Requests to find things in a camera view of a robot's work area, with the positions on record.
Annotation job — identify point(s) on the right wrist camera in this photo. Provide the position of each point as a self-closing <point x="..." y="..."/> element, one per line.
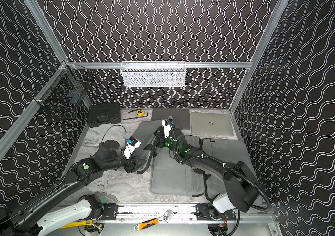
<point x="167" y="126"/>

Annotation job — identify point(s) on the black wire basket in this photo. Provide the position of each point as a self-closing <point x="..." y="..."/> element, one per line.
<point x="66" y="92"/>

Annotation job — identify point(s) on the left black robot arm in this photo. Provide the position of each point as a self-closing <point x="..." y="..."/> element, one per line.
<point x="37" y="217"/>

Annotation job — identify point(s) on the orange adjustable wrench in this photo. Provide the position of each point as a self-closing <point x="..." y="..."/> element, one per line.
<point x="148" y="223"/>

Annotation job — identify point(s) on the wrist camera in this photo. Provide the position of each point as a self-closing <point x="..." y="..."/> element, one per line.
<point x="167" y="126"/>
<point x="131" y="145"/>

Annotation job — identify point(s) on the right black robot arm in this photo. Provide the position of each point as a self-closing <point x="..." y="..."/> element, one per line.
<point x="242" y="188"/>

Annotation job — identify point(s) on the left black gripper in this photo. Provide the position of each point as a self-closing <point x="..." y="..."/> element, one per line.
<point x="133" y="165"/>

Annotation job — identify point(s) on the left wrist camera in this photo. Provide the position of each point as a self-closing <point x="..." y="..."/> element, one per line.
<point x="131" y="145"/>

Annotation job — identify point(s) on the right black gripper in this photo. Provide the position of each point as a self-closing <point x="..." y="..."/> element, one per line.
<point x="160" y="137"/>

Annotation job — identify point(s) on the white wire mesh basket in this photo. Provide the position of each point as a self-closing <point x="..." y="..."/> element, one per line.
<point x="153" y="73"/>

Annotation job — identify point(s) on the yellow tape measure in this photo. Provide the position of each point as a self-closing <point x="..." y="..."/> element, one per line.
<point x="139" y="112"/>

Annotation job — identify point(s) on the yellow pipe wrench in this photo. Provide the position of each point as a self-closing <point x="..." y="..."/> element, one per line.
<point x="89" y="225"/>

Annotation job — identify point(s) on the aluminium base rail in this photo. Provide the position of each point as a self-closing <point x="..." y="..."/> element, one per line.
<point x="136" y="213"/>

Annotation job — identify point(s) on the black plastic tool case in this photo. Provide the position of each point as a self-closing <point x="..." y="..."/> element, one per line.
<point x="109" y="113"/>

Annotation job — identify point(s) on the black hex key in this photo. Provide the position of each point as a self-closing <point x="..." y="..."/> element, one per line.
<point x="138" y="117"/>

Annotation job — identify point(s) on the silver laptop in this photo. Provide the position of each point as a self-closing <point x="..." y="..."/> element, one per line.
<point x="211" y="124"/>

